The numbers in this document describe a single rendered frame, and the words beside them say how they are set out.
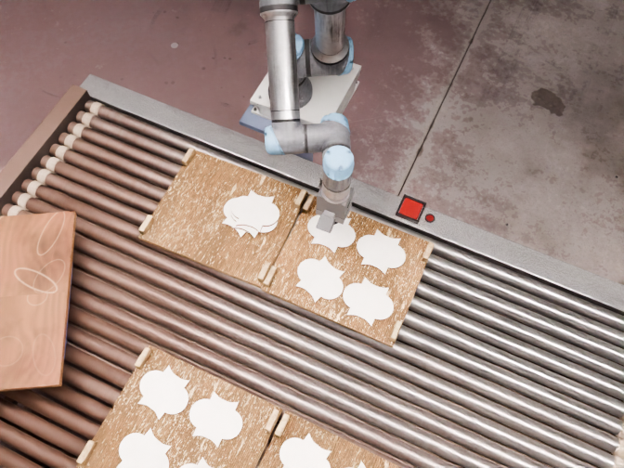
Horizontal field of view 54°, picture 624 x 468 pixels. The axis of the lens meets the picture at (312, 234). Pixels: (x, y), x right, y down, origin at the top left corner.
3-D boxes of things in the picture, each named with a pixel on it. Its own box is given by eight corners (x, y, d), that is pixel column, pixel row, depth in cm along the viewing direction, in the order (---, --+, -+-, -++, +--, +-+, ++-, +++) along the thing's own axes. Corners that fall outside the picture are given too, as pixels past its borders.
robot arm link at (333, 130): (305, 111, 159) (307, 147, 154) (349, 109, 159) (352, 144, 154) (307, 130, 166) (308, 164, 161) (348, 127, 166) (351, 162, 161)
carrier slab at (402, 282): (310, 197, 194) (311, 194, 193) (434, 246, 187) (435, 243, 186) (261, 291, 180) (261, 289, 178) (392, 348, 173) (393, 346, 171)
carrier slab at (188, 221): (193, 150, 201) (192, 148, 200) (308, 194, 195) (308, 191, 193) (138, 239, 186) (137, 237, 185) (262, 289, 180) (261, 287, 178)
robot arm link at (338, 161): (354, 140, 153) (356, 170, 149) (350, 165, 163) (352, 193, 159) (322, 141, 153) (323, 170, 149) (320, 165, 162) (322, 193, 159)
